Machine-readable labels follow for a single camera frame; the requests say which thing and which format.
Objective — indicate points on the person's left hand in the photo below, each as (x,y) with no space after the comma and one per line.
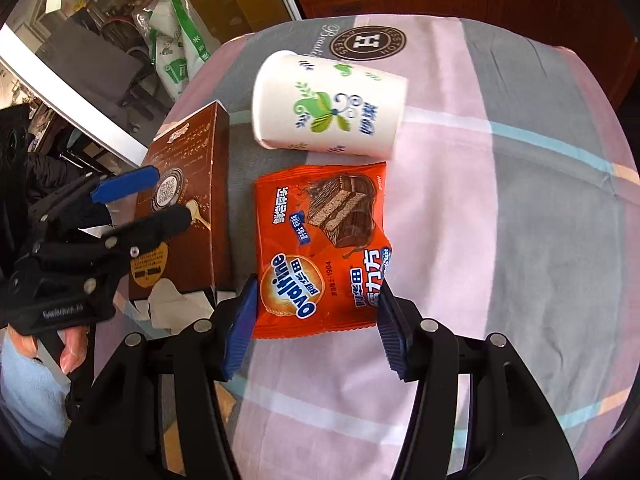
(72,347)

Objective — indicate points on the light blue fleece clothing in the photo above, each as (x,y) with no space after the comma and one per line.
(30,395)

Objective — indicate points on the pastel checked tablecloth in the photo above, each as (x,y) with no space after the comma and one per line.
(500,210)

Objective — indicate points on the white printed paper cup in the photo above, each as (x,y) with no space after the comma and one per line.
(325,110)

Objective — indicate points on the glass door cabinet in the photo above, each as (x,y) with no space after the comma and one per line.
(75,60)

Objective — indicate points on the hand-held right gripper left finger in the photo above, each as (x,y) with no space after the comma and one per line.
(240,325)

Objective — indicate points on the crumpled white tissue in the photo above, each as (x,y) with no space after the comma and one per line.
(170,305)

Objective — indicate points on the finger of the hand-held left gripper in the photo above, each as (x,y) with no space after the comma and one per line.
(160,225)
(127,185)

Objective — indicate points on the white green plastic bag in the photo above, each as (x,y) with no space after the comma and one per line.
(175,60)

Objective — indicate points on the brown cardboard box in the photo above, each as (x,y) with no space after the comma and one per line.
(200,185)

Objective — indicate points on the dark cloth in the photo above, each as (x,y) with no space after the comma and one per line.
(55,175)

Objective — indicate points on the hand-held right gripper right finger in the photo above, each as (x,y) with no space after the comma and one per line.
(395,335)

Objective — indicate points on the orange snack packet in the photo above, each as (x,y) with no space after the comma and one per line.
(320,260)

